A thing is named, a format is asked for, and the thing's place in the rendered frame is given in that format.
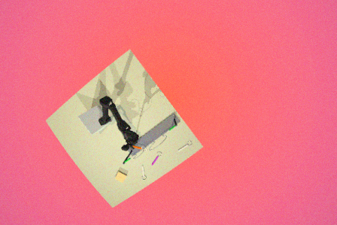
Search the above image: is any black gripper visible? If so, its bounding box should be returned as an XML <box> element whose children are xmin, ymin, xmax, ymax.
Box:
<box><xmin>121</xmin><ymin>137</ymin><xmax>135</xmax><ymax>151</ymax></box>

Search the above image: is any tan flat block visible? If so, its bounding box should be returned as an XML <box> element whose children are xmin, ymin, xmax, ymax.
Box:
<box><xmin>115</xmin><ymin>171</ymin><xmax>127</xmax><ymax>183</ymax></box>

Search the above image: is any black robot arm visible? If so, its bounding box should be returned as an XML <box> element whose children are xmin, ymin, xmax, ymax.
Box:
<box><xmin>99</xmin><ymin>96</ymin><xmax>138</xmax><ymax>145</ymax></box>

